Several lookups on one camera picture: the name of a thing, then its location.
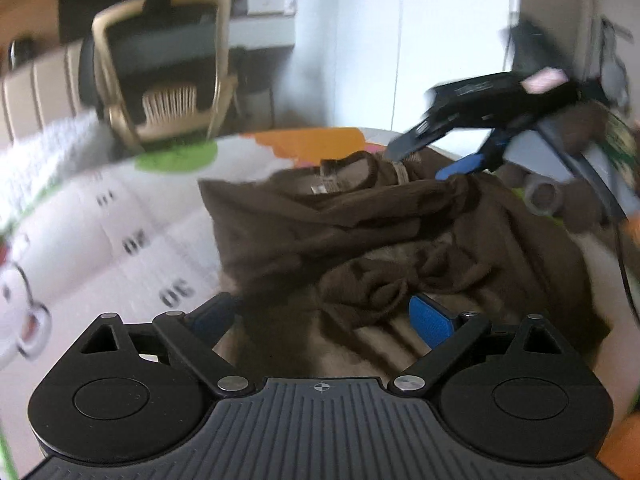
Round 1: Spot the brown corduroy dotted garment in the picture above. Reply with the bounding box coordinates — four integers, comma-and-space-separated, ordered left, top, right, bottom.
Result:
200, 150, 608, 380

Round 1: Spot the grey plush toy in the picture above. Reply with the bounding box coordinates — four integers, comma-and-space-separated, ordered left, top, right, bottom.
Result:
496, 162, 608, 234

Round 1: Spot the cartoon printed play mat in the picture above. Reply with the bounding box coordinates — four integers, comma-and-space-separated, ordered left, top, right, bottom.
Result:
0, 126, 640, 480

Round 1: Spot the white trash bin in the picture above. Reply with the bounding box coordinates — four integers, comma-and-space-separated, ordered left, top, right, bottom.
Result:
236, 88, 274, 132

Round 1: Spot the white quilted mattress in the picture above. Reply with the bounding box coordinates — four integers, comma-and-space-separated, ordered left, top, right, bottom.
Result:
1, 112, 115, 208

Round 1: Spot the beige mesh office chair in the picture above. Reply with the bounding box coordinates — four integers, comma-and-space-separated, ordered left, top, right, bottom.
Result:
79, 0, 238, 152

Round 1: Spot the beige padded headboard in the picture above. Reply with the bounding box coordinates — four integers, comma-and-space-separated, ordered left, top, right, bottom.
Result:
0, 40, 88, 148

